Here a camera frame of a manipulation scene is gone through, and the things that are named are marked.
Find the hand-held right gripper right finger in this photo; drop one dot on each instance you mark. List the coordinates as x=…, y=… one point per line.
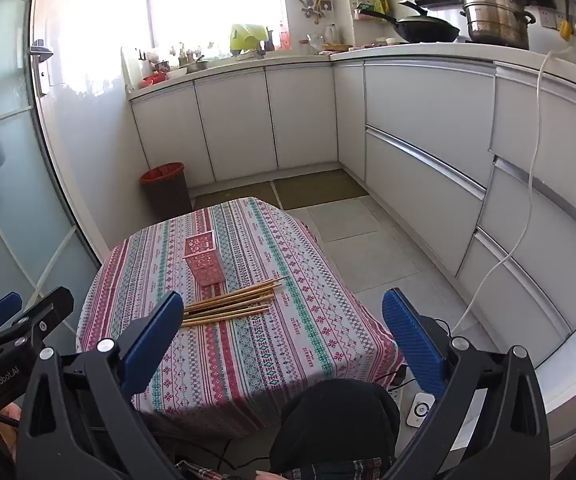
x=413, y=345

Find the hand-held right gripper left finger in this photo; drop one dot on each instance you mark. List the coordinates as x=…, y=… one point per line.
x=152, y=340

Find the pile of wooden chopsticks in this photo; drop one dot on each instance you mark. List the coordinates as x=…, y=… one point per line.
x=233, y=301

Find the pink perforated chopstick holder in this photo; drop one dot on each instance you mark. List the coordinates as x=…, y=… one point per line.
x=207, y=265

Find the white power strip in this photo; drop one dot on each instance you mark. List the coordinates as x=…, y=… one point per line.
x=420, y=408

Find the person's leg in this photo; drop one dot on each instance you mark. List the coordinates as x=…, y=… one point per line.
x=338, y=425

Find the patterned striped tablecloth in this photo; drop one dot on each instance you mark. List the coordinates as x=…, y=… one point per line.
x=268, y=335

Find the frosted glass sliding door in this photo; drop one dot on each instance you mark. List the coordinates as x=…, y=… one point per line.
x=7, y=185

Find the red rimmed trash bin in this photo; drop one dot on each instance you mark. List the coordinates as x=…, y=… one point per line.
x=167, y=195

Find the brown floor mat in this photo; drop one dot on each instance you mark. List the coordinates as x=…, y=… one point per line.
x=233, y=195
x=318, y=187

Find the white kitchen cabinet unit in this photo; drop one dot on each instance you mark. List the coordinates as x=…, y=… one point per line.
x=418, y=135

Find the red dish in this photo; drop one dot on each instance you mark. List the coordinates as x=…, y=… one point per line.
x=155, y=79

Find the steel bowl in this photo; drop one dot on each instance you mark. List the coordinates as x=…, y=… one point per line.
x=196, y=66

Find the black wok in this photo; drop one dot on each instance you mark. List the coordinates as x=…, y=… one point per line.
x=423, y=30

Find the green countertop appliance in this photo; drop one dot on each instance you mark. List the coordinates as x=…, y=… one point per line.
x=245, y=37

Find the glass kettle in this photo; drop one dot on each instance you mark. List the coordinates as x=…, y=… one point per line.
x=332, y=35

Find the steel steamer pot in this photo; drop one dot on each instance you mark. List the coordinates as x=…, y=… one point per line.
x=493, y=15

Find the yellow bottle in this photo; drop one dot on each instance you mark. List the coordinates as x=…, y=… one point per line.
x=381, y=4

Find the bright window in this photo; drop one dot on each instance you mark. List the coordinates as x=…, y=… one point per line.
x=207, y=0

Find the yellow plug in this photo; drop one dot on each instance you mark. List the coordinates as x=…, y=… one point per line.
x=565, y=29

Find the white wall socket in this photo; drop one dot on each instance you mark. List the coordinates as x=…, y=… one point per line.
x=548, y=19

